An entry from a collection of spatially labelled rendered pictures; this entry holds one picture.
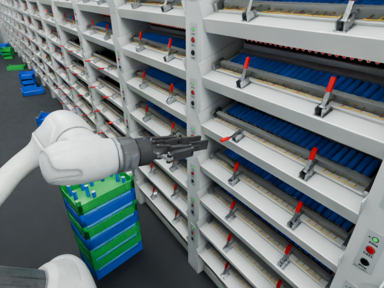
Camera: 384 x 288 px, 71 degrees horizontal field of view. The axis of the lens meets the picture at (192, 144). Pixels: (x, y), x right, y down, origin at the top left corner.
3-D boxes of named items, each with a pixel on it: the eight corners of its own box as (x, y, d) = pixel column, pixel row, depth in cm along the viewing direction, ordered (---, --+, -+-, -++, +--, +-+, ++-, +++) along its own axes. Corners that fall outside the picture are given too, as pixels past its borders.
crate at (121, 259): (98, 280, 148) (95, 271, 144) (81, 258, 160) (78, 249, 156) (143, 248, 166) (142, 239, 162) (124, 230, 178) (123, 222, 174)
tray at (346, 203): (357, 226, 66) (362, 202, 60) (203, 133, 108) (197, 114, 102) (399, 176, 72) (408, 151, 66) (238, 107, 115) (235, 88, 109)
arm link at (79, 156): (122, 146, 61) (101, 123, 70) (44, 156, 51) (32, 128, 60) (119, 186, 65) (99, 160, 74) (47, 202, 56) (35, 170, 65)
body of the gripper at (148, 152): (126, 158, 74) (155, 154, 80) (139, 173, 68) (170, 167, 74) (127, 133, 71) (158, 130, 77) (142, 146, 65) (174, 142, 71)
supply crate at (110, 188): (80, 216, 124) (76, 203, 120) (62, 195, 136) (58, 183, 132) (135, 187, 142) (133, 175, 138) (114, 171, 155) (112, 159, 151)
